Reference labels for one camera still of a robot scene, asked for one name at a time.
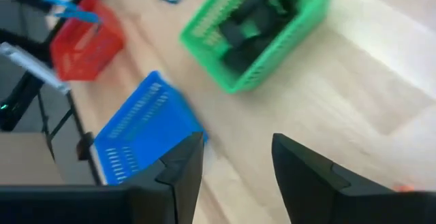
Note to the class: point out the blue plastic basket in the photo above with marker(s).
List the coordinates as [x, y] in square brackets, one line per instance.
[143, 125]

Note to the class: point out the silver edge plate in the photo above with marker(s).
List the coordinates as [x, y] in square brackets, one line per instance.
[34, 67]

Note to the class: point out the black device green light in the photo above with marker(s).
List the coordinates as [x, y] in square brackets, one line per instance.
[17, 105]

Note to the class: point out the tan cardboard box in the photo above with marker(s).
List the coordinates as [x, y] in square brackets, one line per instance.
[27, 159]

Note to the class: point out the red plastic basket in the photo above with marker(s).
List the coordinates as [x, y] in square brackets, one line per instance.
[85, 53]

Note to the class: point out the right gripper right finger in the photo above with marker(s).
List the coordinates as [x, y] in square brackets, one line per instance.
[340, 207]

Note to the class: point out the orange rubber band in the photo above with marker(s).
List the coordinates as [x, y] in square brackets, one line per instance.
[403, 188]

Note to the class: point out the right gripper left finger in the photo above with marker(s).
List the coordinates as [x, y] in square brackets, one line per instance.
[102, 205]

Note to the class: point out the green plastic basket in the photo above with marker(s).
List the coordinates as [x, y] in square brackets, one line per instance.
[293, 43]

